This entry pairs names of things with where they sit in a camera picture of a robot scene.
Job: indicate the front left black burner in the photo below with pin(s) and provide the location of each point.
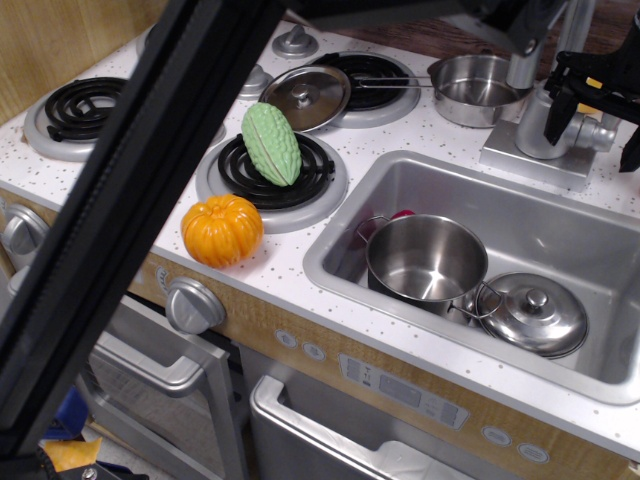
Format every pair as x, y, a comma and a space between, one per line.
65, 124

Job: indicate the steel lid in sink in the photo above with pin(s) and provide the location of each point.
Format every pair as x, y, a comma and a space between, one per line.
531, 312

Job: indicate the orange pumpkin toy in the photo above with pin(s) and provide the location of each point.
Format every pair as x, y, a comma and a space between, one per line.
222, 231

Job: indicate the steel pot in sink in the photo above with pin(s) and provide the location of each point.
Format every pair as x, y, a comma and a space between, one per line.
430, 262

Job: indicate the steel saucepan with handle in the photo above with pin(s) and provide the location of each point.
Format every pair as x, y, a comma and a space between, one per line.
472, 90

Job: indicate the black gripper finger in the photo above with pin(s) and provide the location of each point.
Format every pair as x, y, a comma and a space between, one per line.
630, 157
561, 112

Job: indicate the green bitter melon toy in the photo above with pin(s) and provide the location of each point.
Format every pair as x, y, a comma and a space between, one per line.
271, 144

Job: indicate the silver faucet with lever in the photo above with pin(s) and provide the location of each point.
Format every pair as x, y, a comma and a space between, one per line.
523, 149

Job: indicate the pink toy in sink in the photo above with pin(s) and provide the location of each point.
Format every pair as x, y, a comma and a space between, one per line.
402, 214

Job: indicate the grey oven knob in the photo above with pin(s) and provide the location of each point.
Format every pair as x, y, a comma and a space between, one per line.
24, 232
191, 308

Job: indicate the grey plastic sink basin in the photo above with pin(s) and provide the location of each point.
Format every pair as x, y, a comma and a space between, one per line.
591, 251

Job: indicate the yellow block on gripper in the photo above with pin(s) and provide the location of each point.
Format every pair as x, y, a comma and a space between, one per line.
594, 84

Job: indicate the grey stovetop knob back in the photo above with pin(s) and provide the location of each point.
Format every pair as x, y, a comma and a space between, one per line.
297, 43

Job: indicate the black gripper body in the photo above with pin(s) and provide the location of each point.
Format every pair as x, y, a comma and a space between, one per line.
617, 71

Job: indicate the grey stovetop knob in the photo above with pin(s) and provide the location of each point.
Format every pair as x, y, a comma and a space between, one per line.
255, 84
297, 43

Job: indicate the grey oven knob left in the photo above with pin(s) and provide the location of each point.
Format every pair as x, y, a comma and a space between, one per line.
24, 232

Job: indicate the grey dishwasher door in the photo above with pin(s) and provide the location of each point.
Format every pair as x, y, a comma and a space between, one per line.
305, 429

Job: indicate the grey oven door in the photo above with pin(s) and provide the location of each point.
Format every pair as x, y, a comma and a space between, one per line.
166, 396

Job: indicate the grey oven knob right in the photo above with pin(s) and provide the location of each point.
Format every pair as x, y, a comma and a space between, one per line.
191, 308

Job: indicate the steel lid on stove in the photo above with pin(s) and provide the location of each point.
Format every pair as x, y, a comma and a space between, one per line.
309, 97

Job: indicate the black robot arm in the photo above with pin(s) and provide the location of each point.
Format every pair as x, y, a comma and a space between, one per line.
179, 94

